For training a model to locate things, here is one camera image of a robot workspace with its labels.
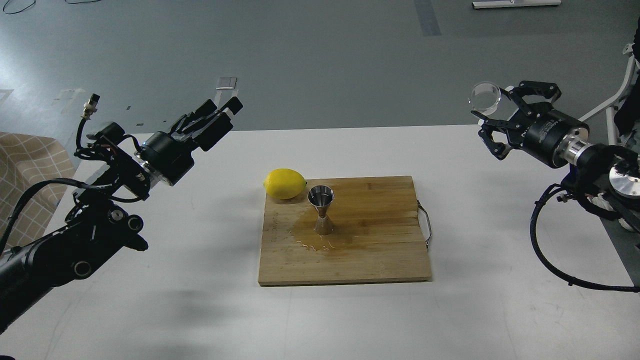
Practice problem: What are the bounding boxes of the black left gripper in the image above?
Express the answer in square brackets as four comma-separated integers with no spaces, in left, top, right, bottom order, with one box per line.
[140,96,243,186]

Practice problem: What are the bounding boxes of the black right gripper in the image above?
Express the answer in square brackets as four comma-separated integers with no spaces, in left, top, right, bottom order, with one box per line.
[471,80,591,169]

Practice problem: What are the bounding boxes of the clear glass cup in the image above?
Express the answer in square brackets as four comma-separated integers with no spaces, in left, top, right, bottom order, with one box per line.
[468,81,502,116]

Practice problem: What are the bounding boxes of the steel jigger measuring cup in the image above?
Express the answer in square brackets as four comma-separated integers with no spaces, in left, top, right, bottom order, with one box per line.
[307,185,335,236]

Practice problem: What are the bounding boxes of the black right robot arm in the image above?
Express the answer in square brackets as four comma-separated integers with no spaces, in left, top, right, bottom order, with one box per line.
[468,80,639,293]

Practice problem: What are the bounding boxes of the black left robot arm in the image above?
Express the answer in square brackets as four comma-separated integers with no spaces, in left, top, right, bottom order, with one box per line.
[0,94,243,332]

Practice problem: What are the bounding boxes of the yellow lemon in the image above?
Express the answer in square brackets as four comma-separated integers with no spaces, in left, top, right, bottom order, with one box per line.
[263,168,307,200]

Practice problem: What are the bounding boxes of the white bar on floor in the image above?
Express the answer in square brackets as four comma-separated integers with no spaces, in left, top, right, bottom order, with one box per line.
[471,0,563,10]

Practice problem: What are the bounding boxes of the beige checkered cloth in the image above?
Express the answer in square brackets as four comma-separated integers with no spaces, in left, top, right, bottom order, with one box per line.
[0,132,76,249]

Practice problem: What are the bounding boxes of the bamboo cutting board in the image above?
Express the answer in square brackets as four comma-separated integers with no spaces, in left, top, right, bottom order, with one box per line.
[257,175,432,287]

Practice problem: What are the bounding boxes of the black cable on floor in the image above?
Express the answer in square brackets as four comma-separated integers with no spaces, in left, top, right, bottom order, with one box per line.
[2,0,38,14]

